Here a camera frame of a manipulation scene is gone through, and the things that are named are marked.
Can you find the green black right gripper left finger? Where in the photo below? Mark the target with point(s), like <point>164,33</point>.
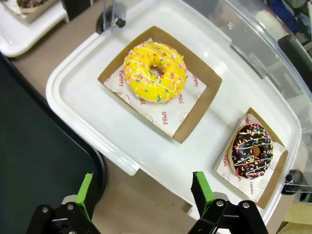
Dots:
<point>81,195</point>

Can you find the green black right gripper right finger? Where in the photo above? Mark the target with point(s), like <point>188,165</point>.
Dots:
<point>203,192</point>

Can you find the chocolate rainbow sprinkle donut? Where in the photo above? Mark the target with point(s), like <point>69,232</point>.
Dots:
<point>241,151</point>

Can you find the black plastic serving tray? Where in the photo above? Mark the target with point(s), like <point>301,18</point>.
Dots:
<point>36,146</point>

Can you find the yellow sprinkled donut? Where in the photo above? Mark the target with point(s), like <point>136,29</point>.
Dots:
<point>136,83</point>

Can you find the chocolate nut donut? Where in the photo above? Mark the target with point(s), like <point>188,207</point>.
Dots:
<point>31,3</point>

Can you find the white printed paper liner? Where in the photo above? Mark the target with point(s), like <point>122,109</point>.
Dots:
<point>256,187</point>
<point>156,117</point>

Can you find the brown kraft paper box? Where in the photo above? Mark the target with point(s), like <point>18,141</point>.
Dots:
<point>195,109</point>
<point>31,15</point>
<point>270,192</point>

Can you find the white display case base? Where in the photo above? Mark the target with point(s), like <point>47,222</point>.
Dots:
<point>97,122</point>
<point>24,36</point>

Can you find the black lid hinge knob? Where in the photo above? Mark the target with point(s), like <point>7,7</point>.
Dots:
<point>120,22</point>
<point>292,179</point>

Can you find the clear display case lid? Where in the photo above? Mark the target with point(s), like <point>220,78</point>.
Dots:
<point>256,36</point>

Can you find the person in navy jacket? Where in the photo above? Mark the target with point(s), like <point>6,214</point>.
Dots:
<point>280,12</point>

